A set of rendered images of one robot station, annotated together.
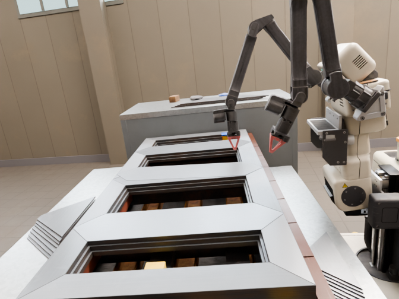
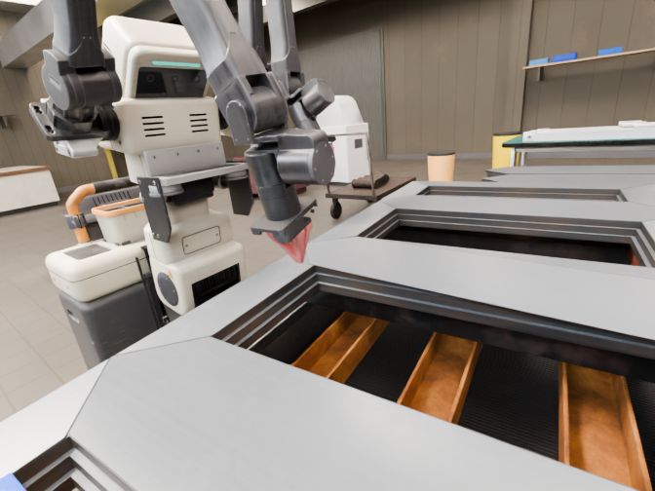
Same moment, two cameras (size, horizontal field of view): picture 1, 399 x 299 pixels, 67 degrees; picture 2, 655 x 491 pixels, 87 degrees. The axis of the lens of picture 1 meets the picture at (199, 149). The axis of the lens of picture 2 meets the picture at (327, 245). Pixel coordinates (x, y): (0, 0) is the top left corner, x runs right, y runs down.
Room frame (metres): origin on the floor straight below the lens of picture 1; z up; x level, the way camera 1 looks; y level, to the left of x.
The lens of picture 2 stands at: (1.98, 0.13, 1.13)
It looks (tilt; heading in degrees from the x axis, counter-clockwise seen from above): 20 degrees down; 209
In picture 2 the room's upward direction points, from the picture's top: 6 degrees counter-clockwise
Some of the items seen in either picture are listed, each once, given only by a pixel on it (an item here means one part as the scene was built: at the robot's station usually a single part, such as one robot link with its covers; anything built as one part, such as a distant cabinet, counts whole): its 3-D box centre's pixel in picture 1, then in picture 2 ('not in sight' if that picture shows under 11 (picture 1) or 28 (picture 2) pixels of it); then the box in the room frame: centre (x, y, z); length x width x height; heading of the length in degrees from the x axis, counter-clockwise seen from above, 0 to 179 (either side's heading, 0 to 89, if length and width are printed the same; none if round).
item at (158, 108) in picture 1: (207, 102); not in sight; (2.47, -0.11, 1.03); 1.30 x 0.60 x 0.04; 86
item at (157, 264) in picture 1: (155, 272); not in sight; (0.76, 0.17, 0.79); 0.06 x 0.05 x 0.04; 86
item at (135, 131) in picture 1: (213, 174); not in sight; (2.19, -0.09, 0.50); 1.30 x 0.04 x 1.01; 86
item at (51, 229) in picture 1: (56, 225); not in sight; (1.16, 0.65, 0.77); 0.45 x 0.20 x 0.04; 176
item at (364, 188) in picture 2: not in sight; (370, 171); (-1.96, -1.38, 0.49); 1.24 x 0.72 x 0.98; 170
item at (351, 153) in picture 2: not in sight; (341, 140); (-3.84, -2.62, 0.74); 0.83 x 0.68 x 1.49; 78
